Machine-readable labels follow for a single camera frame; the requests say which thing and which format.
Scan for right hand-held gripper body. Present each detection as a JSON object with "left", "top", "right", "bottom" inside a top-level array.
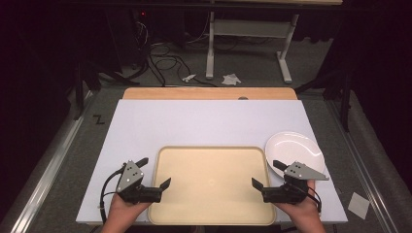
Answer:
[{"left": 260, "top": 161, "right": 330, "bottom": 205}]

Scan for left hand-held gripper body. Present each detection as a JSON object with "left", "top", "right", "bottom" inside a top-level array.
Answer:
[{"left": 116, "top": 159, "right": 163, "bottom": 205}]

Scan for person's left hand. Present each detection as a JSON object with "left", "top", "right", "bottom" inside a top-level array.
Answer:
[{"left": 107, "top": 193, "right": 153, "bottom": 228}]

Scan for person's right hand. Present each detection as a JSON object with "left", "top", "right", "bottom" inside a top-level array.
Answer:
[{"left": 272, "top": 179, "right": 325, "bottom": 227}]

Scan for white round plate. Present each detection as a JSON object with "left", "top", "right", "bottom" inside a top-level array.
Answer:
[{"left": 264, "top": 130, "right": 326, "bottom": 180}]

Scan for beige plastic tray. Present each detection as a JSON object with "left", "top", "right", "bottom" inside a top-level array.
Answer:
[{"left": 148, "top": 146, "right": 277, "bottom": 227}]

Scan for square white paper sheet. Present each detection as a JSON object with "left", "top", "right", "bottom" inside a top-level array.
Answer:
[{"left": 347, "top": 191, "right": 371, "bottom": 220}]

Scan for white board table cover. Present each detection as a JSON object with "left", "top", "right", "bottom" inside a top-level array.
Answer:
[{"left": 75, "top": 98, "right": 349, "bottom": 225}]

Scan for black metal stand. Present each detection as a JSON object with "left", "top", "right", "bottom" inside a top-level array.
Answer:
[
  {"left": 294, "top": 69, "right": 355, "bottom": 133},
  {"left": 72, "top": 59, "right": 132, "bottom": 121}
]

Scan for wooden table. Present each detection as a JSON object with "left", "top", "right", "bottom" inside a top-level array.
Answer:
[{"left": 122, "top": 86, "right": 298, "bottom": 101}]

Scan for crumpled white paper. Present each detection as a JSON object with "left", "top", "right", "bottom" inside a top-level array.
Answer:
[{"left": 221, "top": 73, "right": 243, "bottom": 86}]

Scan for dark box with red light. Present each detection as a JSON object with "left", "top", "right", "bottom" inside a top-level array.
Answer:
[{"left": 130, "top": 9, "right": 154, "bottom": 37}]

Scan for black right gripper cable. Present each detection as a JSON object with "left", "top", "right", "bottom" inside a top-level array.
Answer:
[{"left": 305, "top": 185, "right": 323, "bottom": 214}]

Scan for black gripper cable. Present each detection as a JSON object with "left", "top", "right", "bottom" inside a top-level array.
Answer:
[
  {"left": 98, "top": 164, "right": 127, "bottom": 225},
  {"left": 305, "top": 185, "right": 323, "bottom": 214}
]

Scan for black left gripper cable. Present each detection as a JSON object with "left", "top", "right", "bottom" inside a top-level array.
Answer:
[{"left": 98, "top": 164, "right": 127, "bottom": 225}]

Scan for metal floor rail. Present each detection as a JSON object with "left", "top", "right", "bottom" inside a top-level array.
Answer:
[
  {"left": 325, "top": 100, "right": 401, "bottom": 233},
  {"left": 6, "top": 91, "right": 95, "bottom": 233}
]

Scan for black floor cables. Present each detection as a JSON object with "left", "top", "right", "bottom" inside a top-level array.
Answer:
[{"left": 134, "top": 18, "right": 219, "bottom": 88}]

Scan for white metal desk frame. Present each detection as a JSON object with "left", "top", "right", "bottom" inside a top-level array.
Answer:
[{"left": 205, "top": 11, "right": 300, "bottom": 84}]

